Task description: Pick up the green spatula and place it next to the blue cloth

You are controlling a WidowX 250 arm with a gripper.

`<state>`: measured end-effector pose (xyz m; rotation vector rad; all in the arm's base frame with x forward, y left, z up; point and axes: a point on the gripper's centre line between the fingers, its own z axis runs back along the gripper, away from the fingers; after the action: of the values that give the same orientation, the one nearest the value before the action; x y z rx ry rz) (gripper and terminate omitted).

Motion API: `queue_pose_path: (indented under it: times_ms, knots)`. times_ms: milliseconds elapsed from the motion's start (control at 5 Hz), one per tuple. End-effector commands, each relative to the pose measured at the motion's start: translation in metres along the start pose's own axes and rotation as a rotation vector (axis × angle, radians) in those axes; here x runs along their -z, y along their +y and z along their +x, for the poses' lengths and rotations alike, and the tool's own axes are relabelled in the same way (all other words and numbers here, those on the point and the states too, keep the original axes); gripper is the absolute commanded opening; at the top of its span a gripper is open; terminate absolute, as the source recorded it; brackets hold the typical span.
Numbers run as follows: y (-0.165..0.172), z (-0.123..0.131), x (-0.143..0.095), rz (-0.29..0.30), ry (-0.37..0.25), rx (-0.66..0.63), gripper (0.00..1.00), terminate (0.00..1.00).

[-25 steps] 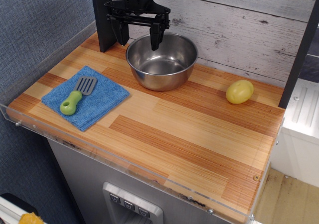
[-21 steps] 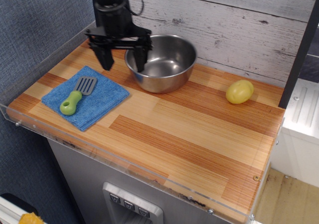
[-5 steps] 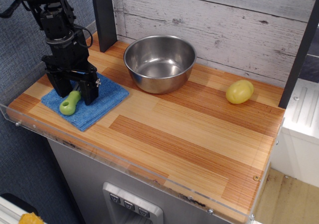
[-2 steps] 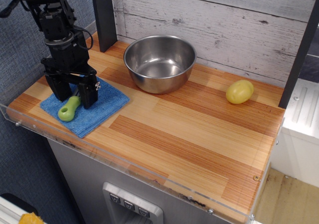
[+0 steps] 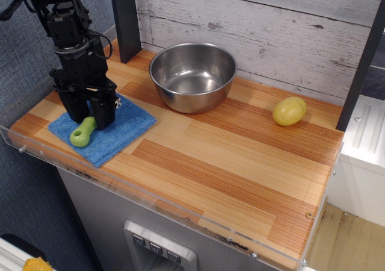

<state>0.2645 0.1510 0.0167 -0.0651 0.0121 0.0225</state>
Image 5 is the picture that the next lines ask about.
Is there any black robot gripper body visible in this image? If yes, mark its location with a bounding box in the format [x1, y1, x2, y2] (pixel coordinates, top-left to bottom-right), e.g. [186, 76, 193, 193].
[50, 39, 117, 102]

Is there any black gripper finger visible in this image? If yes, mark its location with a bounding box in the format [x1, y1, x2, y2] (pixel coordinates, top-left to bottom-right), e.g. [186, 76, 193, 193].
[58, 90, 89, 123]
[90, 95, 116, 130]

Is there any green handled grey spatula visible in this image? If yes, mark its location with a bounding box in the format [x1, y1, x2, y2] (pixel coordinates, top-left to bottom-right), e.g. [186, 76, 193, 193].
[70, 116, 97, 148]

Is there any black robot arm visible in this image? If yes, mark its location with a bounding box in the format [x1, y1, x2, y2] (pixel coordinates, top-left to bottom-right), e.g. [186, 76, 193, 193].
[1, 0, 119, 130]

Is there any blue folded cloth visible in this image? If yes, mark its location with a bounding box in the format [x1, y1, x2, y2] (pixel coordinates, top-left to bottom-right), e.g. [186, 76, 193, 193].
[48, 95, 156, 167]

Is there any clear acrylic table guard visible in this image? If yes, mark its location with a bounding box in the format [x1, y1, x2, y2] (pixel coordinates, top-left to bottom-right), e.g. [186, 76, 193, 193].
[0, 23, 344, 271]

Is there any stainless steel bowl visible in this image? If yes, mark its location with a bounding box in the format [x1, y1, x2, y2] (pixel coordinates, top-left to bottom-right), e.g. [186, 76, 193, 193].
[149, 42, 238, 114]

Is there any grey toy fridge cabinet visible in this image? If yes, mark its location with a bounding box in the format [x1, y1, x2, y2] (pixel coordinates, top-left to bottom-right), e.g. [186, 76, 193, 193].
[57, 166, 271, 271]

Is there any silver water dispenser panel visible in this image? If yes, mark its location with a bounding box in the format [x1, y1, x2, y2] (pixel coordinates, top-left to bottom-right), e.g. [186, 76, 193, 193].
[124, 220, 198, 270]

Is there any yellow tape piece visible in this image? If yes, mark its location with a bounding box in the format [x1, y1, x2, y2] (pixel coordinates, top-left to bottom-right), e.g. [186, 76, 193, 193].
[22, 257, 54, 271]

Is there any yellow toy potato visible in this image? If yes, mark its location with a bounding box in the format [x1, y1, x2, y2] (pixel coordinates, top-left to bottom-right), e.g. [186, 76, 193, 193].
[273, 96, 307, 126]

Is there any white ridged side unit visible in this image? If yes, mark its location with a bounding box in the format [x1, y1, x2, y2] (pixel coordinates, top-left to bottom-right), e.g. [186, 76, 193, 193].
[326, 95, 384, 226]

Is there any dark grey vertical post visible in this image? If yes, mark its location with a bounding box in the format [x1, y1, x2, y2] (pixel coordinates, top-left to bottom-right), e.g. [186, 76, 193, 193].
[111, 0, 142, 63]

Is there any dark right frame post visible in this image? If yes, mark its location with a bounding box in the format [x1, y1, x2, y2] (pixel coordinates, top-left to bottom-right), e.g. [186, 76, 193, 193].
[336, 0, 384, 131]

